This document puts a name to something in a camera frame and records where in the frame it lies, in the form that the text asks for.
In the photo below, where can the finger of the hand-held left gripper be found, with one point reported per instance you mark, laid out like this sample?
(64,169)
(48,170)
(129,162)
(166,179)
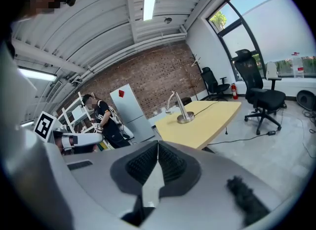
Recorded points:
(90,139)

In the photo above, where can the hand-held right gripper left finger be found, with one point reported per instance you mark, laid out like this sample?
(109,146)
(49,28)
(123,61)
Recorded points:
(98,174)

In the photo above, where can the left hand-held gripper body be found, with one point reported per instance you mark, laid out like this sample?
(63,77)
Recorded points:
(44,126)

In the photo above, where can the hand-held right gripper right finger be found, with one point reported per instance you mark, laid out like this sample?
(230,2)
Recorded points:
(209,174)

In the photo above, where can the silver desk lamp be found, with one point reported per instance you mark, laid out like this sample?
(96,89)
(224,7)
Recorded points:
(184,111)

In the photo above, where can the white metal shelf rack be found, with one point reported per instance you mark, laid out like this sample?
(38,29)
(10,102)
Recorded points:
(68,120)

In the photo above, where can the white box appliance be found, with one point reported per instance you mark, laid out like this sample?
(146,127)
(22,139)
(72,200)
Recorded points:
(77,111)

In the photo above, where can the white plastic device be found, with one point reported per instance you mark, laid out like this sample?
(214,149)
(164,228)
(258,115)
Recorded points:
(128,132)

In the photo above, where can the white cabinet with red sign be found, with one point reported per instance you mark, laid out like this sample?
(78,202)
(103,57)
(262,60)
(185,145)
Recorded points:
(130,115)

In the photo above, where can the yellow wooden table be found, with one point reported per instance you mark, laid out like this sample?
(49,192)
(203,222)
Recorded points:
(205,123)

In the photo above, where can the black power adapter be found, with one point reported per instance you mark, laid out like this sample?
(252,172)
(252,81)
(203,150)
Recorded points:
(271,132)

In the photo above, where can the black box cabinet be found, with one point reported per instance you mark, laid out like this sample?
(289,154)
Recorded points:
(187,100)

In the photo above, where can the red fire extinguisher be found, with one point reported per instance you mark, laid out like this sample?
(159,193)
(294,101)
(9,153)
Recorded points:
(234,91)

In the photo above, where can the black mesh office chair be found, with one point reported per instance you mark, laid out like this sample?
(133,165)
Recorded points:
(261,97)

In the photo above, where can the wooden coat rack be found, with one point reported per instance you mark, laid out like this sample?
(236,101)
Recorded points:
(195,76)

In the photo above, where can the white bag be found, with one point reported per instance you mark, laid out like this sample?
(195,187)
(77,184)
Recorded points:
(271,70)

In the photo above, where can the grey round appliance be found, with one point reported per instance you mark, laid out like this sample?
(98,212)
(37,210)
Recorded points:
(306,99)

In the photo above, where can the clear jug red label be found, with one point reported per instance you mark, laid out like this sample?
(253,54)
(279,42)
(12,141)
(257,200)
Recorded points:
(299,66)

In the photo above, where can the black framed window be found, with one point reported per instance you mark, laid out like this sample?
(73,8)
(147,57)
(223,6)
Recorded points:
(271,26)

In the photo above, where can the dome ceiling camera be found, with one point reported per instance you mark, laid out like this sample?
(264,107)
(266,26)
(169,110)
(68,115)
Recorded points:
(168,20)

